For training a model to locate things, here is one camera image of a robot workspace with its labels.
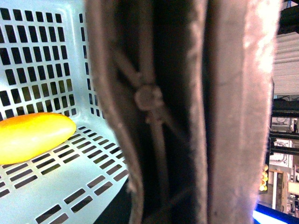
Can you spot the brown basket handle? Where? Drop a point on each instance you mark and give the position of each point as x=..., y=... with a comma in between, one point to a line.
x=186, y=86

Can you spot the light blue plastic basket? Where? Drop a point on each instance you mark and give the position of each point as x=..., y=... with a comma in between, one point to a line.
x=60, y=163

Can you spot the yellow mango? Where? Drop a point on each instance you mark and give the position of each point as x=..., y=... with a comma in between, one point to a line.
x=27, y=136

